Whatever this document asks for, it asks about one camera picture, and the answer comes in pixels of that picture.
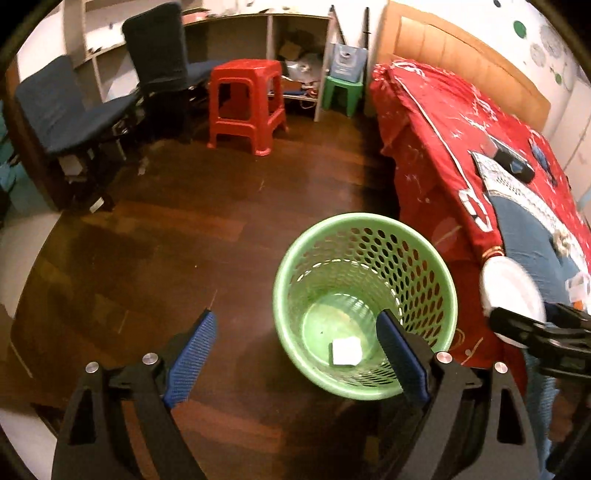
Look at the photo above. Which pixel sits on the blue toy on bed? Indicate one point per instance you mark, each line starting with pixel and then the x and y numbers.
pixel 543 161

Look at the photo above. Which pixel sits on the green small stool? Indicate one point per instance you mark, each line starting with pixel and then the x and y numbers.
pixel 350 91

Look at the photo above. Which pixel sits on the red plastic stool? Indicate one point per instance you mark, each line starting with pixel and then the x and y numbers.
pixel 246 100

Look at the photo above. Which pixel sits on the blue ribbed blanket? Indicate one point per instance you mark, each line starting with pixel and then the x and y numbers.
pixel 526 224

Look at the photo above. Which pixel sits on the blue paper bag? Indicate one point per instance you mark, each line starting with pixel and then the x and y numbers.
pixel 348 62

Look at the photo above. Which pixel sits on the black office chair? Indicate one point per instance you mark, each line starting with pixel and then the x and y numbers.
pixel 155 41

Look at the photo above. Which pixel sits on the paper ball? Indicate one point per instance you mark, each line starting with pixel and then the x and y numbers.
pixel 561 240

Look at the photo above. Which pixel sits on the dark blue chair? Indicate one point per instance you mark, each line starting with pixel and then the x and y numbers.
pixel 68 134

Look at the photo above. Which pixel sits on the clear rectangular plastic container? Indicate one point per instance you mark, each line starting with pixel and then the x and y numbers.
pixel 578 289

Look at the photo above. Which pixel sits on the red patterned duvet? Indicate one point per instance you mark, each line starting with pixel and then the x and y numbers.
pixel 431 121

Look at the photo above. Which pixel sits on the black rectangular box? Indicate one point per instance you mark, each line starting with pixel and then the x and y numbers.
pixel 508 158

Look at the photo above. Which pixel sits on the white desk with shelves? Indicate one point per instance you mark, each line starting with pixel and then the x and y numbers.
pixel 94 39

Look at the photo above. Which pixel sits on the green plastic waste basket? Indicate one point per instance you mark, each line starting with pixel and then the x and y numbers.
pixel 334 281

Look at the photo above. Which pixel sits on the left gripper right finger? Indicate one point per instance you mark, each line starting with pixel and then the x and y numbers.
pixel 456 422

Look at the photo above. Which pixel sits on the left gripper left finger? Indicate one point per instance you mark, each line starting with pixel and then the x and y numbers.
pixel 93 442

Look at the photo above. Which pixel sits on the wooden headboard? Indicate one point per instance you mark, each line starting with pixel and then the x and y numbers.
pixel 410 33

